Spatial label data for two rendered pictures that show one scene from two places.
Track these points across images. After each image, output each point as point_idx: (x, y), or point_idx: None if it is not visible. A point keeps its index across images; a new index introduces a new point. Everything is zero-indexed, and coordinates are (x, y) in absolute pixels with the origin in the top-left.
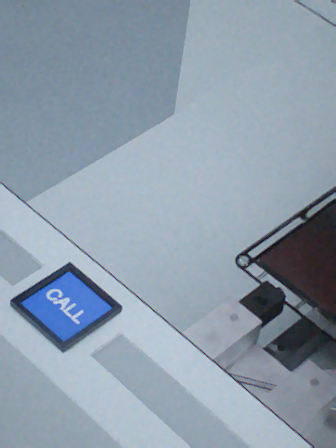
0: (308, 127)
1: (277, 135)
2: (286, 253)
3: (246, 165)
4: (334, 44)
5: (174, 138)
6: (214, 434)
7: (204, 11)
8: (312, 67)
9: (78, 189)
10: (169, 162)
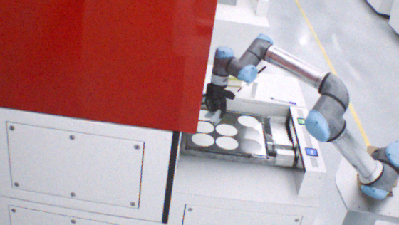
0: (209, 181)
1: (216, 184)
2: (261, 153)
3: (230, 184)
4: (178, 187)
5: (237, 195)
6: (305, 136)
7: None
8: (190, 187)
9: (266, 199)
10: (244, 193)
